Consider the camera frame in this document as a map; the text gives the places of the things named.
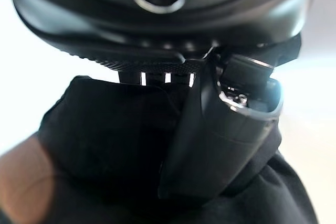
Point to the black cloth garment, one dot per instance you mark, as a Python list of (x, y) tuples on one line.
[(105, 134)]

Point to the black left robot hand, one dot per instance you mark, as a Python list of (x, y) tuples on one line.
[(199, 24)]

